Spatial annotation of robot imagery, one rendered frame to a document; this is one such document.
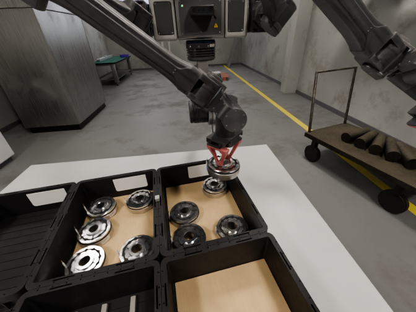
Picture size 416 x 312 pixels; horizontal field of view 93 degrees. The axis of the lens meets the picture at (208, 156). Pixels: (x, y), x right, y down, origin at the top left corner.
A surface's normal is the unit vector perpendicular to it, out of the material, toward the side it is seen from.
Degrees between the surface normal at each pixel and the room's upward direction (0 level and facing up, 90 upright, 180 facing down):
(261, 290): 0
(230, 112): 91
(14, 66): 90
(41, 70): 90
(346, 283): 0
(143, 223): 0
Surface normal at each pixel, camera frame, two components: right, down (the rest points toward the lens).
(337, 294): -0.04, -0.85
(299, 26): 0.11, 0.52
